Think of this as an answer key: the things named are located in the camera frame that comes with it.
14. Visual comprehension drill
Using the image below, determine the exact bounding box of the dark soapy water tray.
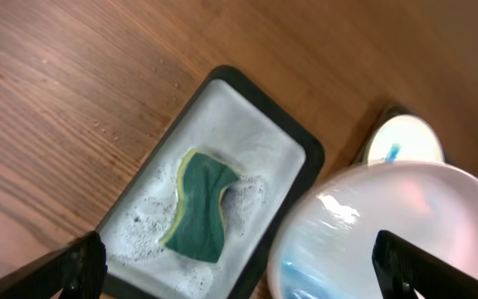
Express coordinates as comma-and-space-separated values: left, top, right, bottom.
98, 66, 324, 298

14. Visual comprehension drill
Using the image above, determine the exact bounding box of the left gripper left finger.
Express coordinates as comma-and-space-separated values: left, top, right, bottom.
0, 231, 107, 299

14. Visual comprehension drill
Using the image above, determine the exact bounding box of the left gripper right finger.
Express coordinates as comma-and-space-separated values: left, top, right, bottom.
372, 230, 478, 299

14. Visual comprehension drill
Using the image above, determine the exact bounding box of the white plate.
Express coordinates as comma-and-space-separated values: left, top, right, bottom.
267, 162, 478, 298
353, 105, 447, 165

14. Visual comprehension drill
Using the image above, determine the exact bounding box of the green yellow sponge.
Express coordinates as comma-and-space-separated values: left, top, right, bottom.
159, 149, 240, 263

